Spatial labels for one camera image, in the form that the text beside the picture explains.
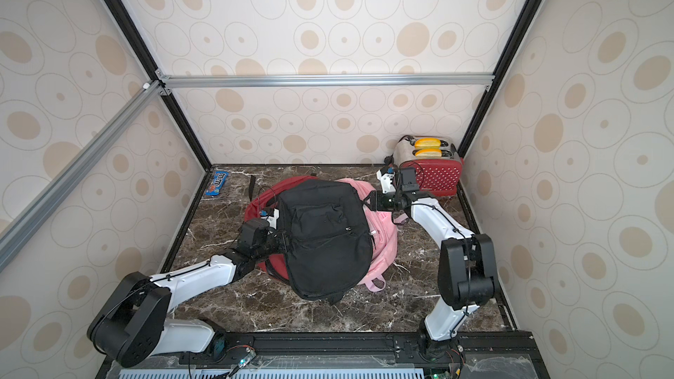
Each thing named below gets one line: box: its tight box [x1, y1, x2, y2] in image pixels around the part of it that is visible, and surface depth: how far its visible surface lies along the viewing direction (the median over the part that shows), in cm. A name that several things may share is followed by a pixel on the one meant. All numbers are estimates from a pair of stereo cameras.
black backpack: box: [277, 178, 373, 305], surface depth 89 cm
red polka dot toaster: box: [393, 135, 463, 198], surface depth 102 cm
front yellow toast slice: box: [415, 148, 443, 159], surface depth 99 cm
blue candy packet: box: [205, 171, 230, 196], surface depth 115 cm
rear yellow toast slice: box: [414, 137, 442, 150], surface depth 103 cm
